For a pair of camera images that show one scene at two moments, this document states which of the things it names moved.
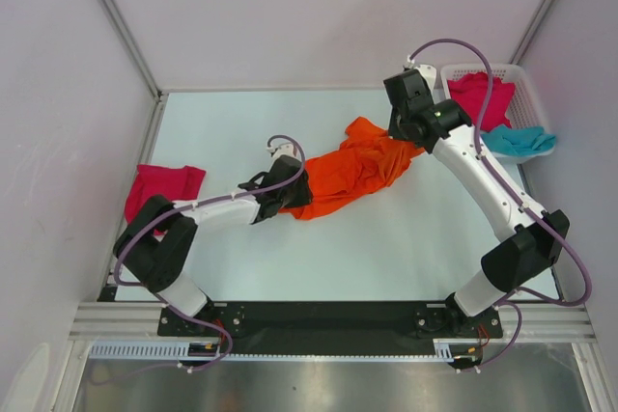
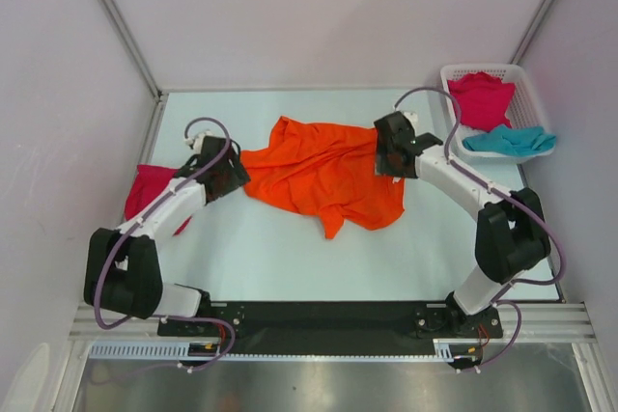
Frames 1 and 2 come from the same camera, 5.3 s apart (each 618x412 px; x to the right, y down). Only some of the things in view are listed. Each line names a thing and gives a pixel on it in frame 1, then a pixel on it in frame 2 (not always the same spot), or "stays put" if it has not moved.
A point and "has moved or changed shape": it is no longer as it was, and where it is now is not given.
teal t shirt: x=510 y=140 stays put
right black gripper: x=394 y=128 to x=383 y=165
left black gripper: x=304 y=197 to x=238 y=176
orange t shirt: x=369 y=160 has moved or changed shape
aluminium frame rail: x=540 y=323 stays put
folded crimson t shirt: x=176 y=183 stays put
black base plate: x=329 y=328 stays put
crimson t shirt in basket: x=471 y=92 stays put
